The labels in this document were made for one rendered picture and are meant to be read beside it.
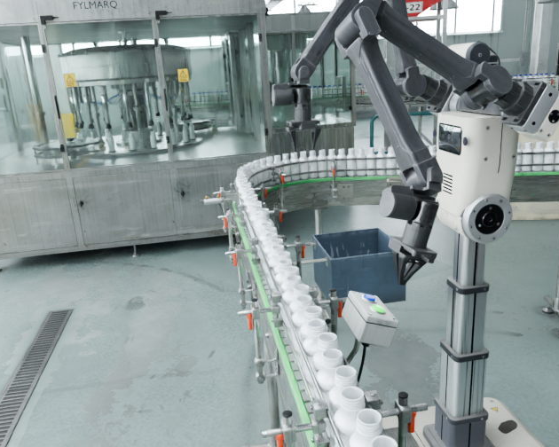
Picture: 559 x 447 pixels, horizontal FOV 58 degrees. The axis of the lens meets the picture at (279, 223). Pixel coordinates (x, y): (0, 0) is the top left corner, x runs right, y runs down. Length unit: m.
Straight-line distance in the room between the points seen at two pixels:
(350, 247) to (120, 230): 3.02
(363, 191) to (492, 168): 1.62
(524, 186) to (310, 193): 1.26
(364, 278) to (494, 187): 0.66
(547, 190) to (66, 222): 3.87
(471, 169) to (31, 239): 4.20
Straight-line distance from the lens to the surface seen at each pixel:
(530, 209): 5.81
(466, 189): 1.61
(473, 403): 2.01
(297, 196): 3.09
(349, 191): 3.13
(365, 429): 0.80
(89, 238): 4.98
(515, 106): 1.44
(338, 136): 6.89
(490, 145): 1.59
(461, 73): 1.35
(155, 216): 4.85
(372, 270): 2.02
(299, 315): 1.15
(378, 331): 1.19
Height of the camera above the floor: 1.66
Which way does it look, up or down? 17 degrees down
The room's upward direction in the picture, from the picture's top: 4 degrees counter-clockwise
